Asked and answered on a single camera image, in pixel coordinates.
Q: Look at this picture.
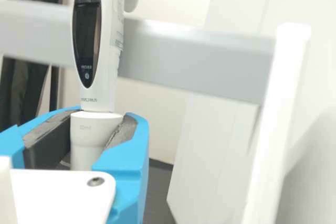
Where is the pipette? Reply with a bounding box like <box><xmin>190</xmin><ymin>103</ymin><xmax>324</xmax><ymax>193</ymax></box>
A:
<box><xmin>71</xmin><ymin>0</ymin><xmax>141</xmax><ymax>171</ymax></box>

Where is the white pipette stand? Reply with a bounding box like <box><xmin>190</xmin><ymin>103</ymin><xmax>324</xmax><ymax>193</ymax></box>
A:
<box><xmin>0</xmin><ymin>0</ymin><xmax>312</xmax><ymax>224</ymax></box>

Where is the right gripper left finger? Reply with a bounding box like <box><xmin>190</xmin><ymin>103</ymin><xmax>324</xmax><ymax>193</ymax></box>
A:
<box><xmin>0</xmin><ymin>105</ymin><xmax>81</xmax><ymax>170</ymax></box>

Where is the black platform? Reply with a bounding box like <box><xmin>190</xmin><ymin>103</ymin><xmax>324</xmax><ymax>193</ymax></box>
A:
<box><xmin>145</xmin><ymin>157</ymin><xmax>174</xmax><ymax>224</ymax></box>

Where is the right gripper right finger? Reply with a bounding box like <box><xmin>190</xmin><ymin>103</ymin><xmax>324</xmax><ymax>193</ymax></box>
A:
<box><xmin>91</xmin><ymin>112</ymin><xmax>151</xmax><ymax>224</ymax></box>

